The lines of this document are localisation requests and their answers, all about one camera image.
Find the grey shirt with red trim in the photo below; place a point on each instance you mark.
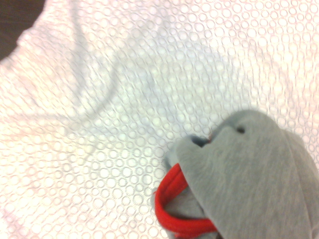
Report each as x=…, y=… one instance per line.
x=249, y=179

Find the bed with white patterned sheet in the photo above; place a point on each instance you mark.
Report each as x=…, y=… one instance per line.
x=124, y=99

